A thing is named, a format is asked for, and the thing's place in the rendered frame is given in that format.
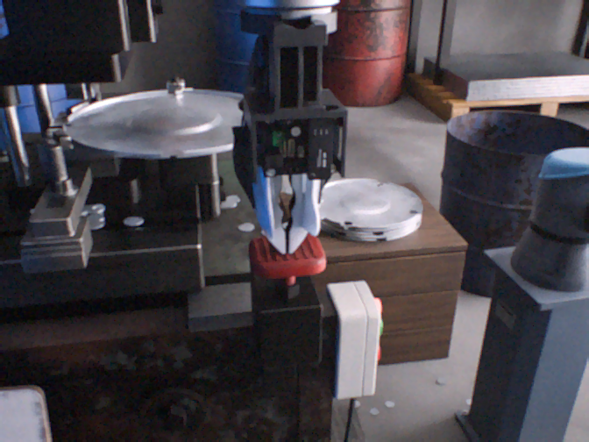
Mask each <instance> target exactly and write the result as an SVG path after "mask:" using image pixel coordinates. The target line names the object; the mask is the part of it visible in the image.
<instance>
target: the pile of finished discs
mask: <svg viewBox="0 0 589 442"><path fill-rule="evenodd" d="M377 181H378V180H371V179H348V180H341V181H335V182H332V183H328V184H326V185H325V187H324V188H323V191H322V197H323V201H322V202H321V205H320V209H319V211H321V212H324V213H325V214H326V217H325V218H324V219H322V220H320V228H319V229H320V230H322V231H323V232H326V233H328V234H331V235H333V236H336V237H339V238H343V239H347V240H352V241H359V242H380V241H379V240H377V239H380V238H384V239H382V241H390V240H396V239H399V238H401V237H405V236H407V235H409V234H410V233H412V232H413V231H416V230H417V228H418V226H419V225H420V223H421V215H422V201H421V199H420V198H419V197H418V196H417V195H416V193H414V192H412V191H411V190H409V189H406V188H403V187H402V186H399V185H396V184H393V183H392V182H387V184H385V183H382V185H384V186H379V187H377V186H378V184H379V185H380V182H377Z"/></svg>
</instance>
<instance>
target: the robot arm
mask: <svg viewBox="0 0 589 442"><path fill-rule="evenodd" d="M236 2H237V3H238V5H239V6H244V7H245V8H244V9H241V10H240V11H239V21H240V31H243V32H247V33H251V34H258V37H257V38H256V41H255V44H254V48H253V52H252V54H251V59H250V61H249V65H248V69H247V72H246V77H245V93H243V100H242V101H239V102H238V109H239V110H240V111H242V112H243V116H242V120H241V125H234V126H232V127H231V129H232V132H233V137H234V140H233V146H232V162H233V167H234V170H235V175H236V177H237V179H238V183H240V184H241V186H242V188H243V190H244V191H245V194H246V196H247V198H248V200H249V202H251V204H252V209H253V211H254V213H255V215H256V218H257V219H258V221H259V224H260V226H262V229H263V230H264V233H265V234H266V236H267V237H268V240H269V241H270V242H271V244H272V245H274V246H275V247H276V248H277V249H278V251H279V252H280V253H281V254H285V253H292V252H293V251H295V249H296V248H297V247H298V245H300V244H301V242H302V241H303V240H304V237H305V236H307V234H308V232H309V233H310V234H311V235H312V236H316V235H317V234H318V232H319V228H320V217H319V209H320V205H321V200H322V191H323V188H324V187H325V185H326V183H327V181H328V180H329V179H331V177H332V175H333V174H336V173H338V174H339V175H340V176H341V178H345V159H346V140H347V119H348V110H347V109H346V108H345V107H344V106H343V105H342V104H341V102H340V101H339V100H337V99H336V98H335V96H334V95H333V94H332V92H331V91H330V90H329V89H322V46H327V43H328V33H329V32H334V31H335V30H336V29H337V10H335V8H332V7H331V6H334V5H335V4H337V3H339V0H236ZM341 127H342V152H341V156H340V136H341ZM283 175H288V180H289V184H290V186H291V188H292V197H291V199H290V202H289V204H288V208H289V212H290V217H289V220H288V222H287V225H286V231H285V229H283V226H282V224H281V219H282V210H281V207H280V203H279V193H280V191H281V188H282V176H283ZM538 179H540V181H538V184H537V190H536V198H535V201H534V206H533V211H532V215H531V220H529V227H528V229H527V230H526V232H525V233H524V235H523V237H522V239H521V240H520V242H519V244H517V245H516V247H515V248H514V252H513V257H511V262H510V263H511V267H513V269H514V271H515V272H516V273H517V274H518V275H519V276H520V277H522V278H524V279H526V281H527V282H531V283H533V284H535V285H537V286H541V287H544V288H547V289H551V290H555V291H563V292H579V291H586V290H588V289H589V149H566V150H560V151H556V152H553V153H551V154H549V155H548V156H546V158H545V160H544V162H543V169H542V172H541V174H539V175H538Z"/></svg>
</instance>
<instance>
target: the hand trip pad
mask: <svg viewBox="0 0 589 442"><path fill-rule="evenodd" d="M248 257H249V262H251V267H252V271H253V274H255V275H256V276H258V277H259V278H264V279H275V278H278V283H279V284H280V285H281V286H285V287H288V286H292V285H293V283H294V282H295V277H296V276H307V275H314V274H320V272H322V271H323V270H324V268H325V254H324V251H323V248H322V246H321V243H320V241H319V239H318V238H317V237H316V236H312V235H311V234H307V236H305V237H304V240H303V241H302V242H301V244H300V245H298V247H297V248H296V249H295V251H293V252H292V253H285V254H281V253H280V252H279V251H278V249H277V248H276V247H275V246H274V245H272V244H271V242H270V241H269V240H268V237H267V236H260V237H257V238H254V239H253V240H252V241H251V242H249V244H248Z"/></svg>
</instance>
